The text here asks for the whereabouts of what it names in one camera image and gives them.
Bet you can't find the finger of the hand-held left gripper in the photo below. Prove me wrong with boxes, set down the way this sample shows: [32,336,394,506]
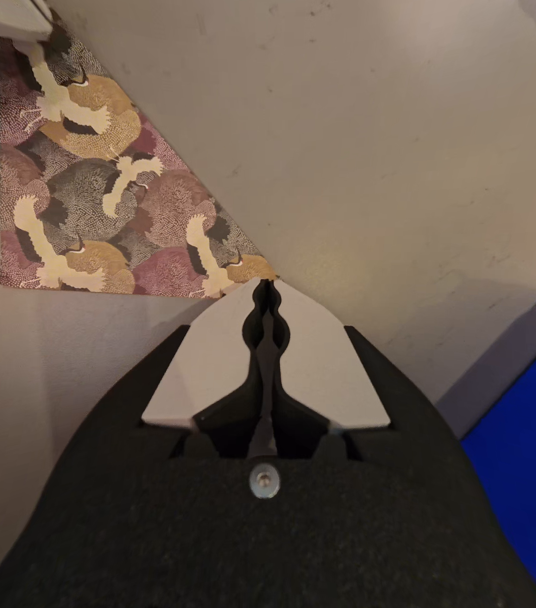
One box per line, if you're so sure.
[0,0,56,42]

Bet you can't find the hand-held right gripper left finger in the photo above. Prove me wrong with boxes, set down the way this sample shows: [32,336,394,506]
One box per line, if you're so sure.
[141,278,268,459]

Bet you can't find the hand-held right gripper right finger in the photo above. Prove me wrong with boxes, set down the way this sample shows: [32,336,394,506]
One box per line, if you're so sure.
[268,279,391,460]

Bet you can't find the crane patterned origami paper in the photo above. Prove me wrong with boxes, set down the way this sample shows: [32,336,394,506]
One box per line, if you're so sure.
[0,9,279,299]

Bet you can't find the blue mat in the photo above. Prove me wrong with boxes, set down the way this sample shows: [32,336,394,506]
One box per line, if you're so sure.
[460,320,536,608]

